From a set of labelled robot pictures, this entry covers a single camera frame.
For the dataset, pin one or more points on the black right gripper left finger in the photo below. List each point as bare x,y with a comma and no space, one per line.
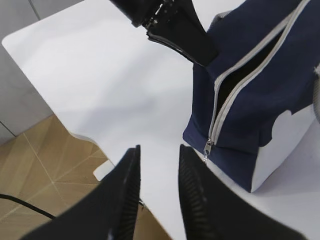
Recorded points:
108,212

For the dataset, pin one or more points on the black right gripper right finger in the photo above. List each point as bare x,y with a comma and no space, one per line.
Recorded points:
211,211

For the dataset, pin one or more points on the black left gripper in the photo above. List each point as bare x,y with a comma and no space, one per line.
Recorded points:
172,23

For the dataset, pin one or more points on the navy blue lunch bag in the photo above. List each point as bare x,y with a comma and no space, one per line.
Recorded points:
253,103

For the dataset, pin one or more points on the white table leg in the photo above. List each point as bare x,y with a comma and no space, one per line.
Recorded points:
104,169

